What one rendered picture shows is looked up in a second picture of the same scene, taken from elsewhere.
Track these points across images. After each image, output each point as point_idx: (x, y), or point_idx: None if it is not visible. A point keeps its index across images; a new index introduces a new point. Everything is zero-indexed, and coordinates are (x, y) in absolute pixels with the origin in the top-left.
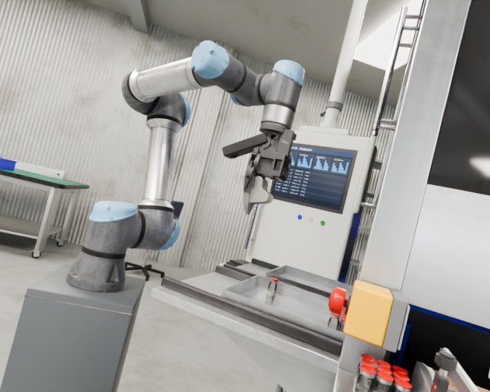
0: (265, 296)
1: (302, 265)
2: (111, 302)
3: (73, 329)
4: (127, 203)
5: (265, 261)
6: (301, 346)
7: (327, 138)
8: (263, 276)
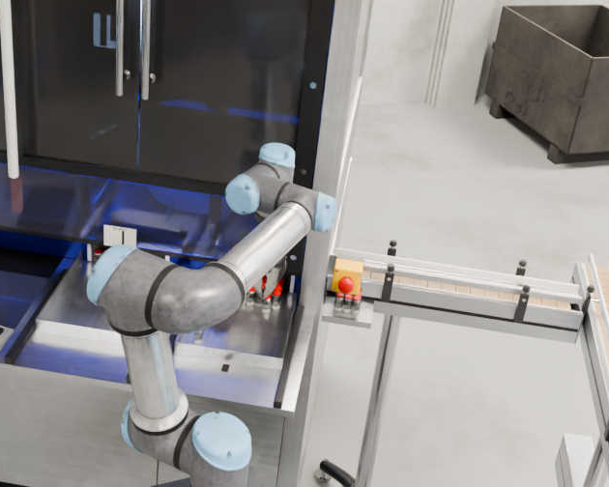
0: (209, 345)
1: None
2: (257, 479)
3: None
4: (203, 425)
5: (14, 343)
6: (309, 328)
7: None
8: (176, 338)
